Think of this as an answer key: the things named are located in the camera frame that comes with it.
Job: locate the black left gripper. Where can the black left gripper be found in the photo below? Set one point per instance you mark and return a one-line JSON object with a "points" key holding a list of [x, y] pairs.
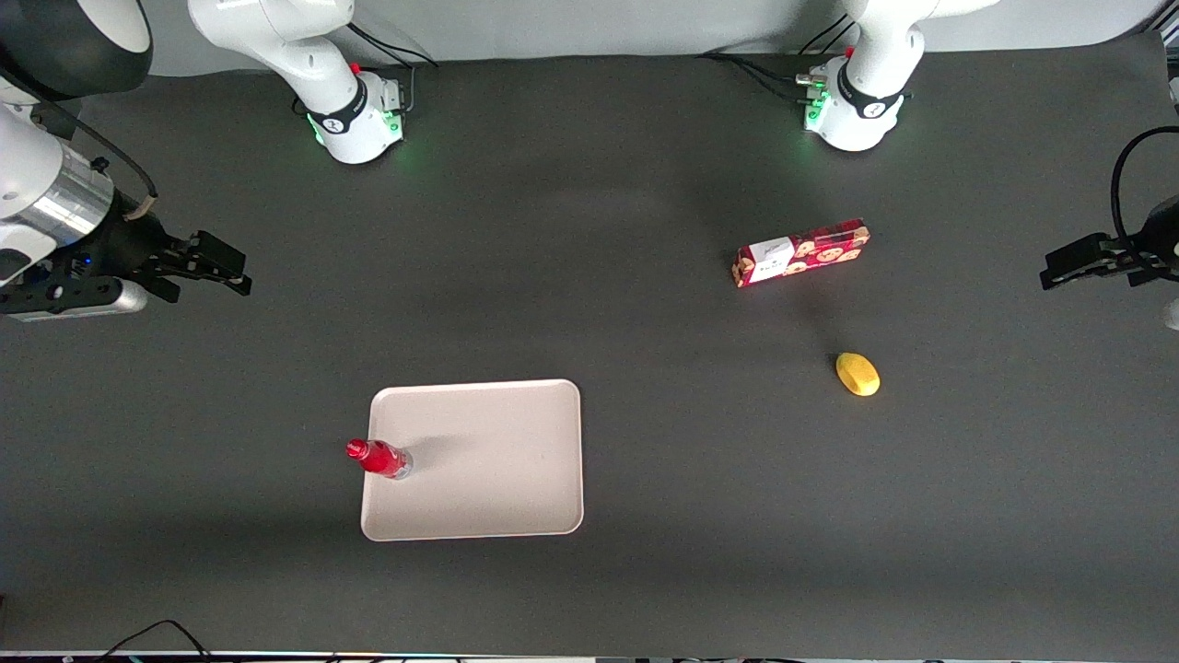
{"points": [[1162, 232]]}

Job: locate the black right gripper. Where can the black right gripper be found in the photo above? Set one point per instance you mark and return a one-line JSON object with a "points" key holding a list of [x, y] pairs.
{"points": [[126, 245]]}

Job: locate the red coke bottle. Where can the red coke bottle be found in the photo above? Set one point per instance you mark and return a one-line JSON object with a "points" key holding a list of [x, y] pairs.
{"points": [[382, 458]]}

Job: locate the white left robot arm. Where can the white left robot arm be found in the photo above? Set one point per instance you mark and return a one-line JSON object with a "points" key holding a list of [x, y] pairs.
{"points": [[861, 115]]}

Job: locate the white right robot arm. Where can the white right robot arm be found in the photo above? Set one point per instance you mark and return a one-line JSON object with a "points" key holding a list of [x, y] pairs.
{"points": [[341, 120]]}

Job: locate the beige plastic tray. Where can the beige plastic tray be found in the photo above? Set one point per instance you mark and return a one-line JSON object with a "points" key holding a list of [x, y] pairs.
{"points": [[497, 460]]}

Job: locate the yellow lemon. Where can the yellow lemon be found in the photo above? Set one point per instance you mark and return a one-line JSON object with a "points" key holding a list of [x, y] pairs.
{"points": [[858, 375]]}

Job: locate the red cookie box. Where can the red cookie box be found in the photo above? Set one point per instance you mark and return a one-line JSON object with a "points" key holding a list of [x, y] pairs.
{"points": [[815, 253]]}

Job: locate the dark grey table mat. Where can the dark grey table mat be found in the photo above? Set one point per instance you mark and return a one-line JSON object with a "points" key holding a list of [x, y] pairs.
{"points": [[645, 571]]}

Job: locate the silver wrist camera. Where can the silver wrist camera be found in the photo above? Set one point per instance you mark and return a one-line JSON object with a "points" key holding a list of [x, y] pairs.
{"points": [[74, 302]]}

